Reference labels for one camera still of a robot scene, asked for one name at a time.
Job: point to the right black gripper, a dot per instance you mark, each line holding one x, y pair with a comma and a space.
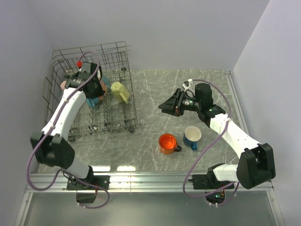
170, 106

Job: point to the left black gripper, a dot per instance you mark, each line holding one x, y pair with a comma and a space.
99, 92

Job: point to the light blue yellow-inside mug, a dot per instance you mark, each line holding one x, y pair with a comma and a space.
106, 82

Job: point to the blue patterned mug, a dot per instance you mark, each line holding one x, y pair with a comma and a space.
92, 102

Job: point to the pale yellow mug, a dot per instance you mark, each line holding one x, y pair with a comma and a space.
120, 92

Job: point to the light pink mug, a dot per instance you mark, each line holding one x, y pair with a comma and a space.
62, 86

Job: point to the salmon pink mug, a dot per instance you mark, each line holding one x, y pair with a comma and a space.
105, 89

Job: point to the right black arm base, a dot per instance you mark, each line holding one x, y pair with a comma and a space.
208, 182

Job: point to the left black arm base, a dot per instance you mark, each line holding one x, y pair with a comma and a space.
101, 181

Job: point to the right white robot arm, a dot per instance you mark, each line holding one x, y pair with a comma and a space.
256, 161

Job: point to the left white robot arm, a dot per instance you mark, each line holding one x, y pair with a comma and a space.
50, 146

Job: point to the dark blue white-inside mug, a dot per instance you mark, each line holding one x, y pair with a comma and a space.
191, 137

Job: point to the orange enamel mug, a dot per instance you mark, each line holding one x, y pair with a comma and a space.
168, 144

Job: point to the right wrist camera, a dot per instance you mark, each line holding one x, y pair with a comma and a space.
187, 84

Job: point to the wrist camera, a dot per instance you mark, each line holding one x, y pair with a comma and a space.
187, 84
79, 64

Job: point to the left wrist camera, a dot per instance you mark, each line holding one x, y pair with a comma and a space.
79, 64

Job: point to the grey wire dish rack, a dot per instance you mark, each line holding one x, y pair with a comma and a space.
109, 115

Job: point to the aluminium mounting rail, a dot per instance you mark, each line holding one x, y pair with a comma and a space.
134, 182

